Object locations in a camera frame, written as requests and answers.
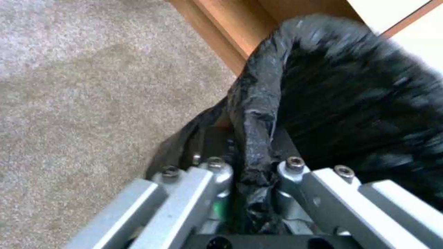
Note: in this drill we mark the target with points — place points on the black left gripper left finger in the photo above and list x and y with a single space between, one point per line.
180 197

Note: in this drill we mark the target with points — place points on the brown wooden furniture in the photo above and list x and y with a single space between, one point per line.
238 26

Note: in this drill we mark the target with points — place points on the black bag-lined trash bin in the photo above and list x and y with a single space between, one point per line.
346 90

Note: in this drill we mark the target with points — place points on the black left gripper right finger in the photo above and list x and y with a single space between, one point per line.
332 197

